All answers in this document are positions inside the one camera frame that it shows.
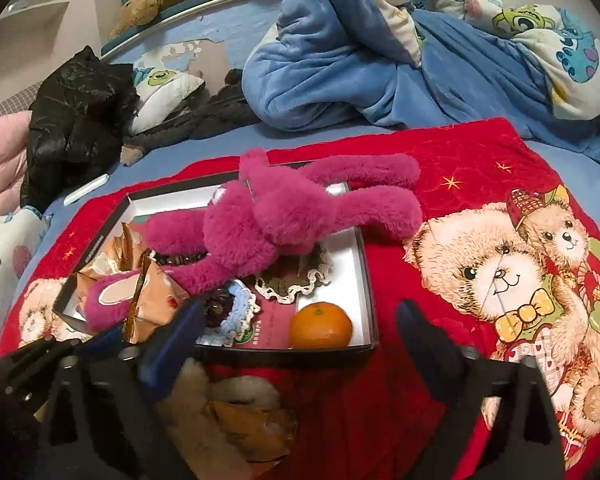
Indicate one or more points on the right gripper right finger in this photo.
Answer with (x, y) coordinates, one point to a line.
(438, 360)

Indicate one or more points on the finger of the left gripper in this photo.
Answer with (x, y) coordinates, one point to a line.
(105, 344)

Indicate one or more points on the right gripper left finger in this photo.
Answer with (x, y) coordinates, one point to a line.
(166, 350)

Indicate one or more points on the tangerine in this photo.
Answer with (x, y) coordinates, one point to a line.
(320, 326)

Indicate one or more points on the magenta plush bear toy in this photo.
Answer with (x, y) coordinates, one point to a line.
(272, 211)

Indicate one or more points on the cream plush rabbit toy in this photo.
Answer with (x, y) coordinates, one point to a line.
(198, 437)

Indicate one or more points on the blue crochet scrunchie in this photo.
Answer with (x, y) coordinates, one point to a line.
(236, 327)

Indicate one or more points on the red teddy bear blanket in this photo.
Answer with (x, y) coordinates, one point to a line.
(494, 217)

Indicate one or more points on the white monster scream pillow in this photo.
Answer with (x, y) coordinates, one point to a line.
(21, 234)

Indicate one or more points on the black shallow box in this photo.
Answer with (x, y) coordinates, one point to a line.
(265, 341)

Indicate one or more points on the brown crochet scrunchie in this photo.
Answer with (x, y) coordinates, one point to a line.
(292, 277)

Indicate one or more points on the black puffer jacket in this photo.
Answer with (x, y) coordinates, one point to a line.
(76, 127)

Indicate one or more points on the pink quilted comforter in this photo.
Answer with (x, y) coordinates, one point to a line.
(14, 133)

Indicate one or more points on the small monster print pillow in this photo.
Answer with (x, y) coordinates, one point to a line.
(160, 91)

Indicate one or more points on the dark grey garment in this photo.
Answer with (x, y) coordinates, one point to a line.
(225, 111)

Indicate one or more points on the blue bed headboard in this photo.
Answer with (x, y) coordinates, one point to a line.
(206, 39)

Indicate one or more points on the blue monster print duvet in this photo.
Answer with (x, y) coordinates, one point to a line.
(429, 63)

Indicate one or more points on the white wall shelf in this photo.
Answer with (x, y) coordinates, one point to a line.
(22, 16)

